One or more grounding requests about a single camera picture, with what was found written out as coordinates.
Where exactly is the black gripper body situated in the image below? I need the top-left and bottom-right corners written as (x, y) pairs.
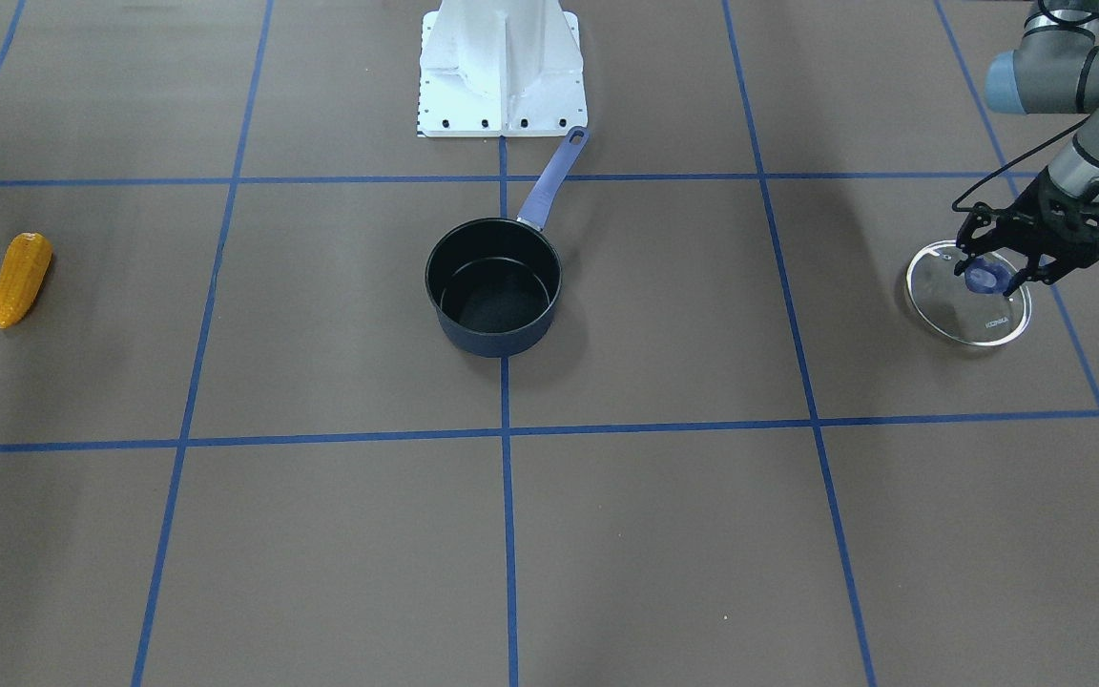
top-left (998, 170), bottom-right (1099, 273)

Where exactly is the glass lid blue knob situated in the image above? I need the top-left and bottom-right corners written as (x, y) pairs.
top-left (904, 240), bottom-right (1033, 347)

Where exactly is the blue saucepan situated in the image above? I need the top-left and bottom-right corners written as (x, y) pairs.
top-left (424, 126), bottom-right (591, 358)

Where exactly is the yellow corn cob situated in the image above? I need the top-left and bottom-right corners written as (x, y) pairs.
top-left (0, 232), bottom-right (53, 329)

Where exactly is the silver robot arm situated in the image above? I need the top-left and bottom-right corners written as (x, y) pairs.
top-left (952, 1), bottom-right (1099, 296)

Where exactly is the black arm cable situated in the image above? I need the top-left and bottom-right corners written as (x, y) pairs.
top-left (950, 114), bottom-right (1094, 217)

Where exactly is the white pedestal column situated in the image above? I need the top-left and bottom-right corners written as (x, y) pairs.
top-left (417, 1), bottom-right (589, 138)

